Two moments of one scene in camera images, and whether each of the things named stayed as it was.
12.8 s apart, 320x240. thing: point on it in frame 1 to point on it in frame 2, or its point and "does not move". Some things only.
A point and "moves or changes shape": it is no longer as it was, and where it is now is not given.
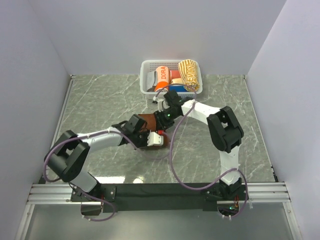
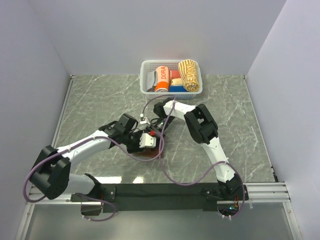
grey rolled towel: x=151 y=79 does not move
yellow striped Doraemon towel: x=189 y=71 does not move
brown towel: x=151 y=120 moves or changes shape
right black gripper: x=163 y=124 does not move
